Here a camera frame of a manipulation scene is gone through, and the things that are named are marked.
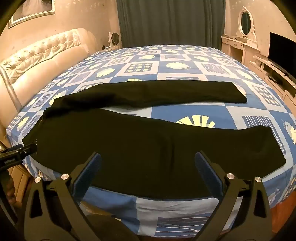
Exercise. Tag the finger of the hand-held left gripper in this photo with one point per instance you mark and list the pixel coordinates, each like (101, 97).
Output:
(27, 148)

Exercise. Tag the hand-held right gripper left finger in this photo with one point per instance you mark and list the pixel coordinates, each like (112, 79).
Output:
(89, 171)

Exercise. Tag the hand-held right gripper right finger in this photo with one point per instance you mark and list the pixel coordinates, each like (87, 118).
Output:
(205, 171)

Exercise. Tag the black pants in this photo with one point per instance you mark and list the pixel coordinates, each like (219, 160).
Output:
(138, 143)

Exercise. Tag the blue printed bedsheet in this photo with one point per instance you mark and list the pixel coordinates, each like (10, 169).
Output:
(196, 109)

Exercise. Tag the cream tufted headboard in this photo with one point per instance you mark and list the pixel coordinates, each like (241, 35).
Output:
(46, 60)

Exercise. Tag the white television cabinet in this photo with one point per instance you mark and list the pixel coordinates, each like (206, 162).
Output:
(266, 67)

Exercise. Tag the white dressing table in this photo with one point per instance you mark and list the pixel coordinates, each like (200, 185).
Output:
(233, 48)

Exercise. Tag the small white fan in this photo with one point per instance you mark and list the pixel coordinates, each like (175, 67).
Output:
(115, 38)

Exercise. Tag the dark green curtain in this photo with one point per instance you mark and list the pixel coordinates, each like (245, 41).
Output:
(171, 23)

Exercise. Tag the white oval mirror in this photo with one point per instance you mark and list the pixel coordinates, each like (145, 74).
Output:
(245, 20)

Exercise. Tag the white framed wall picture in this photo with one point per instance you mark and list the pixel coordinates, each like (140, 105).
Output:
(32, 9)

